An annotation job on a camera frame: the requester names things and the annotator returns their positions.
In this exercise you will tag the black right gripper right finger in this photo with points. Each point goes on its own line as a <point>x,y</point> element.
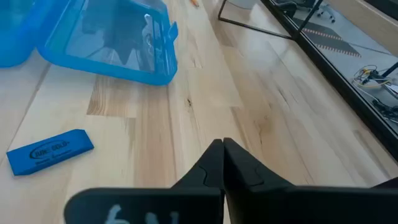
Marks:
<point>280,205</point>

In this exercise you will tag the wooden table with black frame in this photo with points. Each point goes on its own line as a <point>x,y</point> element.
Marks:
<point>308,19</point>

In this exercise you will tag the black office chair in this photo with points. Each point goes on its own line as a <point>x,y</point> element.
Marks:
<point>287,6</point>

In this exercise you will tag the black table edge frame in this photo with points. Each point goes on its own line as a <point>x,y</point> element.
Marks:
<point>342,84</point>

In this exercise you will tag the dark striped floor mat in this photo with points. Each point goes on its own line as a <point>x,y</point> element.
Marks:
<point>329,40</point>

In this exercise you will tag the white planter pot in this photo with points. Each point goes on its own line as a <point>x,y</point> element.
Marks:
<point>242,3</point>

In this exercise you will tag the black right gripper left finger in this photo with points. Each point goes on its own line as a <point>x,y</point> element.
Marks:
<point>174,205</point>

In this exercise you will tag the blue translucent plastic box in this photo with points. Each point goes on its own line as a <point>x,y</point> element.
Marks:
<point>102,70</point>

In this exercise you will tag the blue printed eraser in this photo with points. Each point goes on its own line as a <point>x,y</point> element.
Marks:
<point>49,152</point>

